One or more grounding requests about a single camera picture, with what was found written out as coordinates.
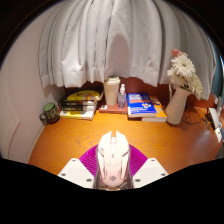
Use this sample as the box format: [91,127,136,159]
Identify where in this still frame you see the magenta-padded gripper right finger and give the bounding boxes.
[128,144,169,190]

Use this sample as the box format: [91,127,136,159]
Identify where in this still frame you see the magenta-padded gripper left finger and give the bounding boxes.
[57,144,101,190]

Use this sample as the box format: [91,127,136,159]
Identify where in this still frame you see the pink computer mouse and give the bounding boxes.
[94,130,132,191]

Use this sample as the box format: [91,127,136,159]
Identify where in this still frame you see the yellow and white book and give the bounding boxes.
[59,109,96,121]

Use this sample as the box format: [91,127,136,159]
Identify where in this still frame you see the orange book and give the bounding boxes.
[141,96,168,123]

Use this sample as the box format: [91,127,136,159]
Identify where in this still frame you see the dark mug with green inside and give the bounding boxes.
[39,102,61,125]

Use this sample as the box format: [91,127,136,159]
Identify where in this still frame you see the dark book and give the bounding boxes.
[59,104,98,113]
[59,99,99,108]

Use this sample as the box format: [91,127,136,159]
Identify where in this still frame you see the white vase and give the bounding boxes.
[164,87,193,126]

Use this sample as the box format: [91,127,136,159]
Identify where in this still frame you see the blue book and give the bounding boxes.
[126,92,158,118]

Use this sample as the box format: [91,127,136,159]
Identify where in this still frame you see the red-brown book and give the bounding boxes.
[98,103,129,115]

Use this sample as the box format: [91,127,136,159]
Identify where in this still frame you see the white power adapter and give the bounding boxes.
[214,126,224,144]

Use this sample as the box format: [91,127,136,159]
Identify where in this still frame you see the yellow and black book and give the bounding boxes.
[63,89,104,103]

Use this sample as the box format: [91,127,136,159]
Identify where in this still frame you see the clear pump bottle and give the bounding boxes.
[117,83,127,109]

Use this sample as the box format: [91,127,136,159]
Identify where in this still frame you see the grey flat device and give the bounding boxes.
[205,107,222,130]

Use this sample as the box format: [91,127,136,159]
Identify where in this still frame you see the cream tumbler with lid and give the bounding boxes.
[103,75,121,107]

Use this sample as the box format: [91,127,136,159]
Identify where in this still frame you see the white flower bouquet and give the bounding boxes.
[166,49,204,100]

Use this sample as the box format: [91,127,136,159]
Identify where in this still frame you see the white pleated curtain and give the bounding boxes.
[38,0,218,101]

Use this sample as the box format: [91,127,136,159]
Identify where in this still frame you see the black cable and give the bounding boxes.
[182,105,208,126]

